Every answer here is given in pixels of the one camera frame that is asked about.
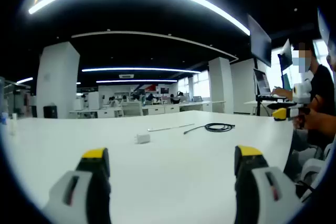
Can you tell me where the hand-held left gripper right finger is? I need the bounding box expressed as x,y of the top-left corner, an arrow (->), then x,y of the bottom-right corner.
234,144 -> 305,224

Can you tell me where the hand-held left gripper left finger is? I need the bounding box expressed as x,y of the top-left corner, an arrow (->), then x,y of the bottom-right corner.
41,147 -> 112,224

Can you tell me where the black Type-C cable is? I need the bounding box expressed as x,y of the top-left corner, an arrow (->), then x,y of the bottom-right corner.
183,122 -> 236,135

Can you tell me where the white charger adapter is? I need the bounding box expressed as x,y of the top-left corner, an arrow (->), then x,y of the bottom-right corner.
135,133 -> 151,145

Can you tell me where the white desk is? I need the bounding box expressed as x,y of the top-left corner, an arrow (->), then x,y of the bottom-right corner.
0,110 -> 295,224

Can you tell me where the metal desk strip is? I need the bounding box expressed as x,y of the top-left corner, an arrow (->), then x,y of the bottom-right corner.
147,123 -> 196,132

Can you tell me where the person's right hand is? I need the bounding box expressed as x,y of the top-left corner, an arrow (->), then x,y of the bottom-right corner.
292,112 -> 312,131

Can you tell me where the green panel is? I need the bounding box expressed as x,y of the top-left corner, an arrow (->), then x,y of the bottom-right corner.
281,72 -> 292,91

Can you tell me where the black laptop stand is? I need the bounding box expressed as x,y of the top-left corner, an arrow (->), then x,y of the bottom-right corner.
255,95 -> 287,117

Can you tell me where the open laptop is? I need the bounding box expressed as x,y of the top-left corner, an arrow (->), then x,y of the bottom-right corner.
253,68 -> 287,99

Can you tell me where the small black monitor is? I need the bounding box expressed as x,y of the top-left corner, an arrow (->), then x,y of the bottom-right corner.
278,38 -> 293,71

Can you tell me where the narrow white pillar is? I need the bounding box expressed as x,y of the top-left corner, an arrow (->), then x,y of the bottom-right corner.
208,56 -> 235,115

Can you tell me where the large black hanging monitor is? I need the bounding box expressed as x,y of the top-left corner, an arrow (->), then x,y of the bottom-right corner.
247,13 -> 272,68

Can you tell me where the black cabinet box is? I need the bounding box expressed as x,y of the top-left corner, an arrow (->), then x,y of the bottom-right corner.
43,105 -> 58,119

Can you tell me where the white mesh office chair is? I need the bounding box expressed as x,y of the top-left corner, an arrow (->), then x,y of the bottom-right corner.
121,101 -> 144,117

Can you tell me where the wide white pillar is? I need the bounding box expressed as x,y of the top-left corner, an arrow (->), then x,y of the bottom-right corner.
36,41 -> 81,119

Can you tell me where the grey metal shelf rack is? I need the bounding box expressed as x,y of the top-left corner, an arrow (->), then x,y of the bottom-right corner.
0,76 -> 34,119

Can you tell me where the ceiling light strip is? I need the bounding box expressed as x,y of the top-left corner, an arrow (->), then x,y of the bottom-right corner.
81,67 -> 202,74
95,79 -> 178,84

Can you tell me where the curved white ceiling trim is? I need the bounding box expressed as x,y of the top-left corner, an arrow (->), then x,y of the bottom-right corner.
71,30 -> 239,62

